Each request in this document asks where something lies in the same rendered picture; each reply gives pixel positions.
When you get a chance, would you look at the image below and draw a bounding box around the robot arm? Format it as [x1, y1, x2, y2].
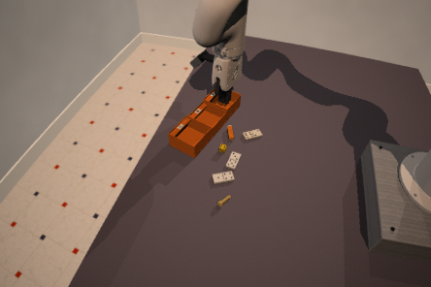
[189, 0, 431, 214]

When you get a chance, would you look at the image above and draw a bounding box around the orange bin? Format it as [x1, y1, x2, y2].
[168, 90, 241, 158]

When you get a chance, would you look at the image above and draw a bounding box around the yellow die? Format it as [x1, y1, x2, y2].
[219, 144, 227, 153]

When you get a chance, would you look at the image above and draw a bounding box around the yellow hex bolt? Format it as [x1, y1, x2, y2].
[217, 195, 231, 207]

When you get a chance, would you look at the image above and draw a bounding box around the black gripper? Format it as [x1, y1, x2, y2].
[212, 53, 242, 105]

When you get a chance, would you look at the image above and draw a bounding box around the orange battery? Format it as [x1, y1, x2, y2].
[227, 125, 234, 141]

